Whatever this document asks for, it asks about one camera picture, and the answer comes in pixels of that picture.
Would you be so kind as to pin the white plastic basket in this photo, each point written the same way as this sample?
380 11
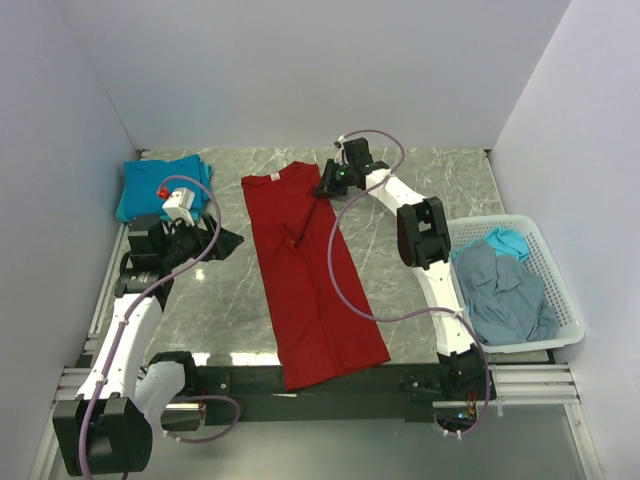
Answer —
540 262

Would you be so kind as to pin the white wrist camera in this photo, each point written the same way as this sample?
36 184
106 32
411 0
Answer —
340 156
177 204

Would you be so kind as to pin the folded blue t shirt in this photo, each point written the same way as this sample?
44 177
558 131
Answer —
155 180

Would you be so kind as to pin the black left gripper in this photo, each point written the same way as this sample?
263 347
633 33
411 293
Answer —
203 237

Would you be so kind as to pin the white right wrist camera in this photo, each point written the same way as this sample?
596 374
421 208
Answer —
340 156

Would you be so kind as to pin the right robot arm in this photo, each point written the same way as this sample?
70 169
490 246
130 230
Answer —
424 245

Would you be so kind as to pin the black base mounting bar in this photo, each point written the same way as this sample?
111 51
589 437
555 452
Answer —
394 391

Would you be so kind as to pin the aluminium frame rail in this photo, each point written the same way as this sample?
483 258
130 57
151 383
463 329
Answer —
520 384

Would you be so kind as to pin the grey blue t shirt in basket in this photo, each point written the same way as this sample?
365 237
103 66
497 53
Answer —
506 302

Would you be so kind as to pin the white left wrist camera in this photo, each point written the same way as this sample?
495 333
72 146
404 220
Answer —
177 204

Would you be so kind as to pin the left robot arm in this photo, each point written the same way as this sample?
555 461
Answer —
111 424

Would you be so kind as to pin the folded teal t shirt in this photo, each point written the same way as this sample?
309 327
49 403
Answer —
127 210

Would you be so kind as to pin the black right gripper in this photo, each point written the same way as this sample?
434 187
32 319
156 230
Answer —
328 187

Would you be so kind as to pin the teal t shirt in basket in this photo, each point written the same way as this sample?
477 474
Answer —
507 241

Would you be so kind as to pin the red t shirt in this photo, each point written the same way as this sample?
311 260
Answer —
318 308

